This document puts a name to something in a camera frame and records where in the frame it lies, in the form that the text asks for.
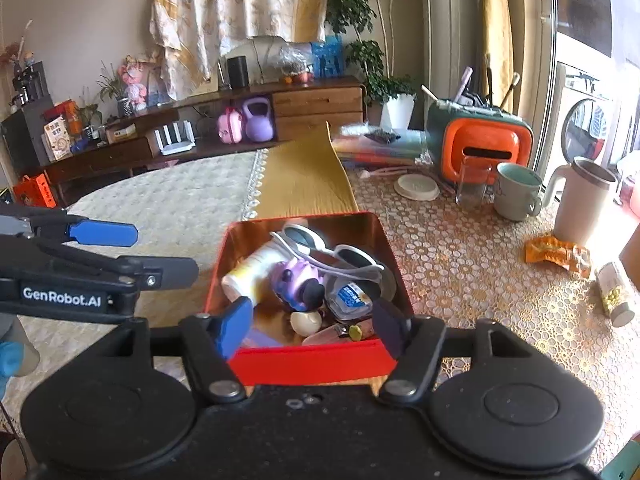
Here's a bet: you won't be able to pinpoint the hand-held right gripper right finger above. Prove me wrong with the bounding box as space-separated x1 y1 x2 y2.
372 299 524 405

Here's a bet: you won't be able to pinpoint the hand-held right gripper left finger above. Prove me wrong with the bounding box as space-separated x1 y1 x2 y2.
114 296 254 405

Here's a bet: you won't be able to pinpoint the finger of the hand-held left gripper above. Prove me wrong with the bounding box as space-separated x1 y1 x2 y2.
0 207 139 247
29 239 200 291

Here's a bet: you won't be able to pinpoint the clear packet blue label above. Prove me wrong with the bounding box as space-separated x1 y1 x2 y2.
327 280 376 322

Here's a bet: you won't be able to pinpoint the white yellow bottle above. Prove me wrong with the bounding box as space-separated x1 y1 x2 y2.
221 242 296 307

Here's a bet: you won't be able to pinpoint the small pink box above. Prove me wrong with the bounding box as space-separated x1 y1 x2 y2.
301 324 351 347

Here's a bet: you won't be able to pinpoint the small cream round object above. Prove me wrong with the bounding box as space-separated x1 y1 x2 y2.
291 311 321 337

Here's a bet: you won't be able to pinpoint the purple toy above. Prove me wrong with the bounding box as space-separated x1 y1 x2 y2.
272 257 326 312

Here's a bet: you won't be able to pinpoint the white sunglasses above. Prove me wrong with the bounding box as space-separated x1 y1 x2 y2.
269 223 386 283

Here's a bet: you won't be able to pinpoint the red tin box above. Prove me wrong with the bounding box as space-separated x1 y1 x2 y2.
204 212 415 386

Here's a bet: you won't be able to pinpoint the person's left hand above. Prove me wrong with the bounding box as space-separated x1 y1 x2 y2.
0 315 42 394

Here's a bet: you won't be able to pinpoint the cream quilted table mat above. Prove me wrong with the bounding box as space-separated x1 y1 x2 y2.
0 147 267 411

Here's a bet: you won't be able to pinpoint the orange gift bag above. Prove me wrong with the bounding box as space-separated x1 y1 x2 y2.
12 172 56 209

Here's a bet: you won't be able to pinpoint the small cardboard box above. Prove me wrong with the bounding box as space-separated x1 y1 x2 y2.
105 123 137 144

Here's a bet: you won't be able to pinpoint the white printed snack box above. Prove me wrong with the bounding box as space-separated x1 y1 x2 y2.
41 117 74 161

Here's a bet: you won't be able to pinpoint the white router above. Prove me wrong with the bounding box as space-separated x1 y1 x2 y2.
152 121 197 156

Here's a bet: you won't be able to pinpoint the orange red box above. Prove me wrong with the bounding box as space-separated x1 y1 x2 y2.
45 100 84 136

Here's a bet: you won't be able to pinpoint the small green plant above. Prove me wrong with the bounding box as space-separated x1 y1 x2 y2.
80 87 104 129

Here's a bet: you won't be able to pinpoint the black mini fridge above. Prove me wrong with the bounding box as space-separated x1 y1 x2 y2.
0 105 46 172

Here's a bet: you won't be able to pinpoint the small plant striped pot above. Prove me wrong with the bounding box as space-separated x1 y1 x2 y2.
97 62 132 117

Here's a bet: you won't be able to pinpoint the white round coaster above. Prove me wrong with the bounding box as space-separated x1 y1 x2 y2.
394 172 441 201

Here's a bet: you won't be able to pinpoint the pink toy suitcase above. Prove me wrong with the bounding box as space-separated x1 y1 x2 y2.
216 106 245 145

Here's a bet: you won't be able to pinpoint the pink plush doll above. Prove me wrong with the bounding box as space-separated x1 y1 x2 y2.
117 57 151 111

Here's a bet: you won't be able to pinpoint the black coffee machine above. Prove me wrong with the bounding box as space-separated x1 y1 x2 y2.
10 61 49 111

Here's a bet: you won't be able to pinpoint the purple kettlebell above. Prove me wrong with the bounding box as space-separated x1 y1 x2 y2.
241 97 275 142

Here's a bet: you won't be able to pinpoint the clear drinking glass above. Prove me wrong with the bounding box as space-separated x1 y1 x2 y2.
456 155 493 207

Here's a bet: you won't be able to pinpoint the stack of colourful folders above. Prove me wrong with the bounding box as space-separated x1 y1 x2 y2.
332 127 429 166

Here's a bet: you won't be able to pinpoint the orange snack wrapper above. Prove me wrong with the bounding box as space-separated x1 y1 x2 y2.
524 236 592 279

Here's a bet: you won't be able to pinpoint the pale green mug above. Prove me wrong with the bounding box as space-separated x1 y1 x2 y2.
495 162 545 222

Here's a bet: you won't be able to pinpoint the dried flower decoration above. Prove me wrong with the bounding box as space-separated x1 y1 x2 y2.
0 20 36 69

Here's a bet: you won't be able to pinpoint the black cylinder speaker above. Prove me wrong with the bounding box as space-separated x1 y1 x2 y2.
227 56 250 89

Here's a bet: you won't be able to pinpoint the orange green storage box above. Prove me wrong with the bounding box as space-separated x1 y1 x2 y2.
425 99 535 183

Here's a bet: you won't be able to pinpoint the wooden television cabinet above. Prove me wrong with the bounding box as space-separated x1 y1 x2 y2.
42 76 369 194

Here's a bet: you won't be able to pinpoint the pill bottle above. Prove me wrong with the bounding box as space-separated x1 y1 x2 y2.
594 261 636 329

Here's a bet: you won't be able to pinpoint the white rounded appliance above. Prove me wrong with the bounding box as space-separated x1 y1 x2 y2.
222 36 289 86

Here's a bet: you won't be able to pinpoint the clear bag of fruit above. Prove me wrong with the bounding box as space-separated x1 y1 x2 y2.
277 42 315 85

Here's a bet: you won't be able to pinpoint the pink tube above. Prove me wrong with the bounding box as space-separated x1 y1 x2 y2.
452 66 474 104

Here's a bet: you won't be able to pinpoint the blue photo box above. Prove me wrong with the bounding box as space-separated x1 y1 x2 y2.
310 35 346 75

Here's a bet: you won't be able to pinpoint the potted tree white pot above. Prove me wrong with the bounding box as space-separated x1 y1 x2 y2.
325 0 419 132

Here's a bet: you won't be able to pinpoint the floral cloth-covered tv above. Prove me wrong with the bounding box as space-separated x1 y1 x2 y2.
150 0 347 104

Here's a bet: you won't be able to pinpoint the pink plastic container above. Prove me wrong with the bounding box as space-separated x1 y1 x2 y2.
617 157 640 217

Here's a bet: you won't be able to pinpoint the white washing machine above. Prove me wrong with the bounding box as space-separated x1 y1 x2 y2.
555 62 622 172

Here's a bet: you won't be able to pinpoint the standing air conditioner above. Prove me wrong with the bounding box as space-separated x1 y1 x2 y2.
422 0 481 107

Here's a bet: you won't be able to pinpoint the gold curtain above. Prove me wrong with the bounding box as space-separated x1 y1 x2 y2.
477 0 516 112

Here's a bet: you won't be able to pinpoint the white handled tumbler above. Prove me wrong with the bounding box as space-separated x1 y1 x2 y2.
537 156 619 244

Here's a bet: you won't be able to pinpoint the wooden handled brush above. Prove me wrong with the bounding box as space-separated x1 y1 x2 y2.
500 72 521 109

